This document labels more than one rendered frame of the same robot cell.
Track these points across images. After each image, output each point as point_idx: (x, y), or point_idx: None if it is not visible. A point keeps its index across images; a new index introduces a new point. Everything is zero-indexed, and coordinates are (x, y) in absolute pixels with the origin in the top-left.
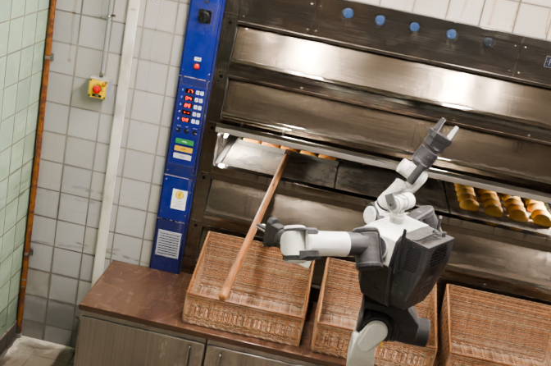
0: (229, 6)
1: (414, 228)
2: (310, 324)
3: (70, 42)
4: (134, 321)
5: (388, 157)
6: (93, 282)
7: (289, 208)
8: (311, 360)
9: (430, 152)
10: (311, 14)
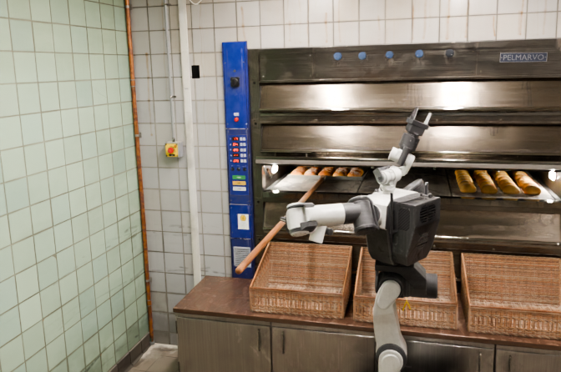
0: (251, 71)
1: (404, 195)
2: None
3: (150, 122)
4: (214, 315)
5: None
6: None
7: None
8: (355, 328)
9: (411, 136)
10: (311, 63)
